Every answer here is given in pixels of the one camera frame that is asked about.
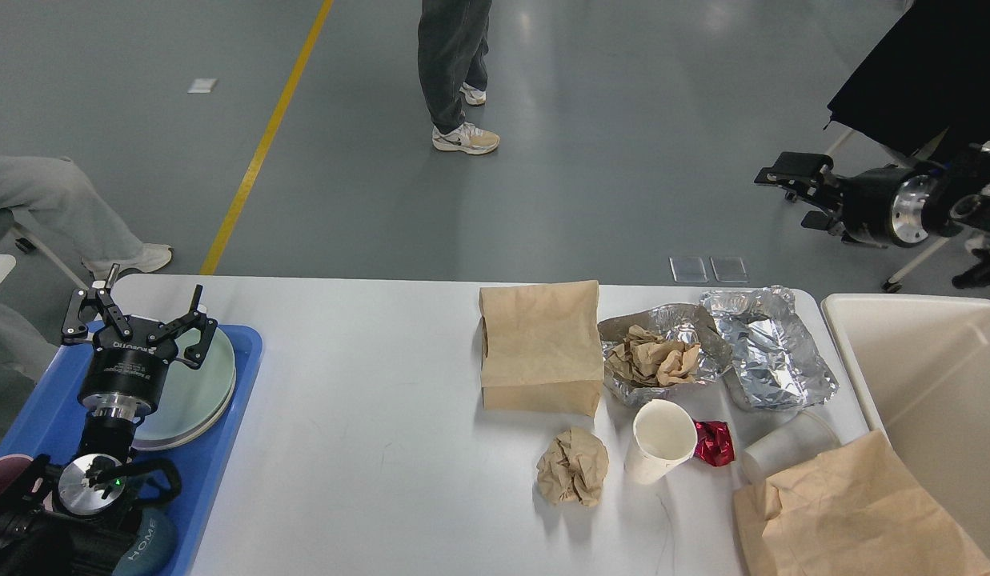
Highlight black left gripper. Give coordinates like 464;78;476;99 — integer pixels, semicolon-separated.
61;265;219;421

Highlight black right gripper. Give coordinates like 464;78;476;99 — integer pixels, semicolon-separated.
754;152;940;248

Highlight mint green plate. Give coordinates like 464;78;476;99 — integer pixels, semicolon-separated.
152;328;236;414

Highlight pink ribbed mug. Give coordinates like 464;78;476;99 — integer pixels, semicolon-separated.
0;454;34;495

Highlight dark teal mug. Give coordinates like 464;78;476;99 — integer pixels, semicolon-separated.
113;508;178;575

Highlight aluminium foil with paper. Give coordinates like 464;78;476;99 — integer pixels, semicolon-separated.
598;303;732;408

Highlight brown paper bag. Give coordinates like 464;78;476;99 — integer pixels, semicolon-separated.
479;280;603;417
733;431;990;575

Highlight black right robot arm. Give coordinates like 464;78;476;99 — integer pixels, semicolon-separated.
755;146;990;248

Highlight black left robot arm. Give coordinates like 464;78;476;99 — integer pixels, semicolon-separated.
0;269;218;575

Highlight pink plate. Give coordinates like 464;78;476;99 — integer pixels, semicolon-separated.
133;384;235;452

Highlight blue plastic tray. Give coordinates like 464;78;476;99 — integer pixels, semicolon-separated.
0;325;263;575

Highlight seated person grey trousers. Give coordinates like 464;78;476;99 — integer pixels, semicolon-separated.
0;154;173;382

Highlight crumpled aluminium foil sheet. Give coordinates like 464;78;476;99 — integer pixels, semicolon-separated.
700;286;839;411

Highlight grey chair with legs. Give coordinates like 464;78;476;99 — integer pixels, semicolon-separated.
0;209;89;306

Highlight black jacket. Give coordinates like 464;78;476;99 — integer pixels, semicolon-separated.
828;1;990;162

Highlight beige plastic bin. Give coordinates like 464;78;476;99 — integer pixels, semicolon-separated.
821;294;990;560

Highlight crumpled brown paper in foil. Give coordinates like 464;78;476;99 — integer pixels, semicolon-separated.
607;325;702;387

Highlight red foil wrapper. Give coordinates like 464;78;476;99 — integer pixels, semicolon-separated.
693;420;735;467

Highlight white paper cup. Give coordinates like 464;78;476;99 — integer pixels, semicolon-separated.
625;398;697;485

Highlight crumpled brown paper ball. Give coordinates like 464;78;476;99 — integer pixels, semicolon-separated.
536;426;611;507

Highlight standing person in jeans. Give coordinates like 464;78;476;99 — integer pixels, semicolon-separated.
417;1;499;154

